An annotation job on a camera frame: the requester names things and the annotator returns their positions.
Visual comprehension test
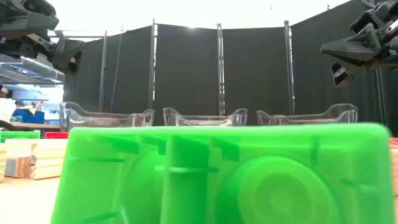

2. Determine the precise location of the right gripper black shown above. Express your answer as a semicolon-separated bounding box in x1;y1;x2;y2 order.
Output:
320;0;398;89

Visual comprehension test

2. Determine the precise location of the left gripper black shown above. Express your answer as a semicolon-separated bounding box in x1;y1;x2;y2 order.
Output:
0;9;86;73

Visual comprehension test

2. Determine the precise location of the large green plastic block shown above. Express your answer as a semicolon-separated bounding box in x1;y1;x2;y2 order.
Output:
0;130;41;144
50;122;396;224

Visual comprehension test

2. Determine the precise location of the clear plastic bin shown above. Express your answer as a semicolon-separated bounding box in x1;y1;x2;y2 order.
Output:
256;103;359;126
162;107;249;127
58;101;155;132

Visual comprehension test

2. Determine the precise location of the wooden desk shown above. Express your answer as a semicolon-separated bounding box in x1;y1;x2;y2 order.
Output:
0;119;62;131

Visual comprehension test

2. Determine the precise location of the plain wooden block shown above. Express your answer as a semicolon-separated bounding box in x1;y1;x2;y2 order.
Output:
4;138;68;180

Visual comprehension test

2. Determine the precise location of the plain wooden plank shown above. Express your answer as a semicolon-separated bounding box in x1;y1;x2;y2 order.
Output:
0;142;7;183

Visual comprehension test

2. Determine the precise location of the silver ventilation duct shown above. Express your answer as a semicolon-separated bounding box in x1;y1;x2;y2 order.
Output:
0;54;66;83

